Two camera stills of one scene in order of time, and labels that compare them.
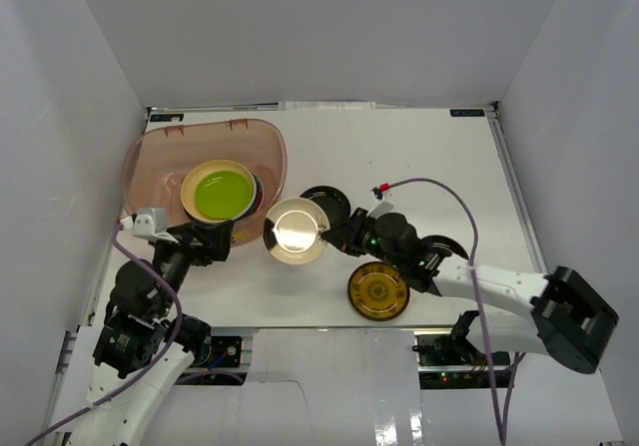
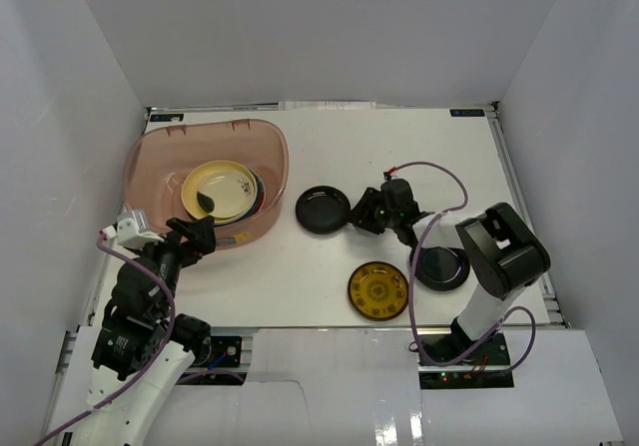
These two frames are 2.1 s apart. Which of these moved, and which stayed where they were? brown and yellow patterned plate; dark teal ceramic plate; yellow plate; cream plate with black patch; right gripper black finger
Moved: cream plate with black patch; right gripper black finger
Stayed: brown and yellow patterned plate; dark teal ceramic plate; yellow plate
